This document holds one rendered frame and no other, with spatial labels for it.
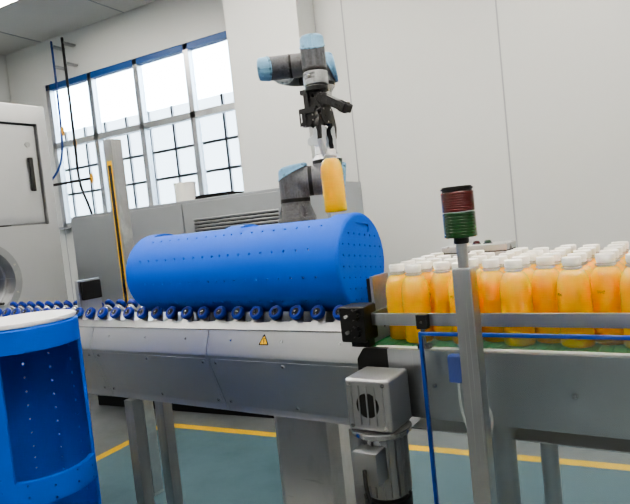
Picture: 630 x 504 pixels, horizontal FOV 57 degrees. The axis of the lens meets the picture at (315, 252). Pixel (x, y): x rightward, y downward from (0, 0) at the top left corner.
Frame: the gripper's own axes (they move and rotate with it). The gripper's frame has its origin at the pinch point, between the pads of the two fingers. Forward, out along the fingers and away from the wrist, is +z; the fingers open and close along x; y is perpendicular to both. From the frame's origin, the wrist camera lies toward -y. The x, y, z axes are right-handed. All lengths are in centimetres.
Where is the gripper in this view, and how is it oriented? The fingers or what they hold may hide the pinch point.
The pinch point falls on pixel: (329, 152)
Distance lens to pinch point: 178.9
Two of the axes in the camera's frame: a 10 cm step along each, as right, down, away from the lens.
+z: 1.1, 9.9, 0.5
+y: -8.3, 0.6, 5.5
